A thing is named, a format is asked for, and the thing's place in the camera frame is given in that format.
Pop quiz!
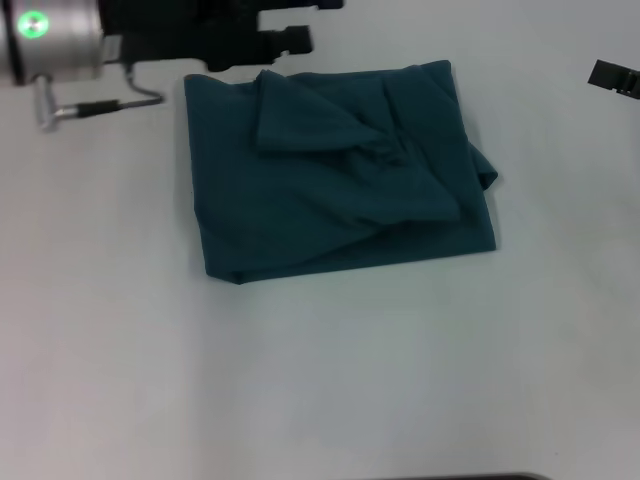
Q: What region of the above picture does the teal blue printed t-shirt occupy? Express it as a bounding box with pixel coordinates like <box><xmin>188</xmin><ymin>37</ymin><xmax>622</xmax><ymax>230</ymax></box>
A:
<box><xmin>183</xmin><ymin>59</ymin><xmax>500</xmax><ymax>287</ymax></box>

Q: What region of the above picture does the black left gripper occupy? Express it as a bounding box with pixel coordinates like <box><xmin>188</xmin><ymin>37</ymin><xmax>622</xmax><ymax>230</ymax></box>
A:
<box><xmin>97</xmin><ymin>0</ymin><xmax>347</xmax><ymax>72</ymax></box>

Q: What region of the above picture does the dark red left gripper cable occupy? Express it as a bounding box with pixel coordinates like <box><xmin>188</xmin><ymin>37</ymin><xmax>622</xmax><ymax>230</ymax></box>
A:
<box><xmin>32</xmin><ymin>62</ymin><xmax>167</xmax><ymax>134</ymax></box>

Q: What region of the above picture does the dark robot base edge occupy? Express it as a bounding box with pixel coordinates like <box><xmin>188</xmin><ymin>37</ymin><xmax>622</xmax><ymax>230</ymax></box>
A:
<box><xmin>379</xmin><ymin>473</ymin><xmax>549</xmax><ymax>480</ymax></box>

